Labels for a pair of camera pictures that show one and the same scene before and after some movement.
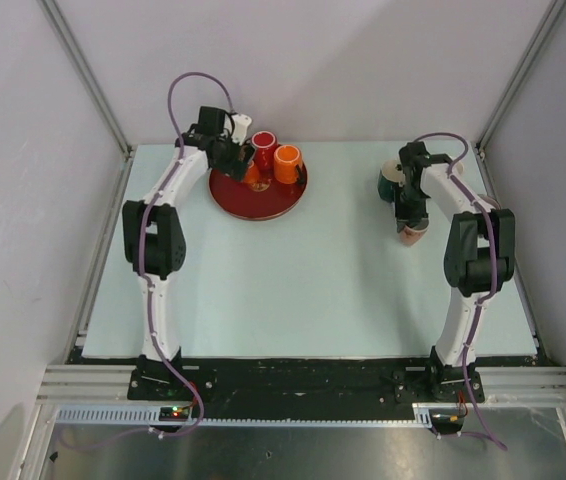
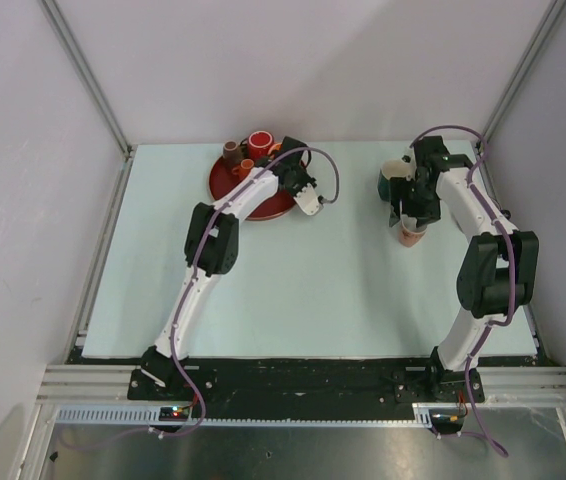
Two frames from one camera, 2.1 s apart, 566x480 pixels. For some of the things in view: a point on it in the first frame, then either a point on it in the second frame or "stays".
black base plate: [210, 388] stays
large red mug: [263, 142] stays
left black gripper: [234, 169] to [305, 181]
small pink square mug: [410, 237] stays
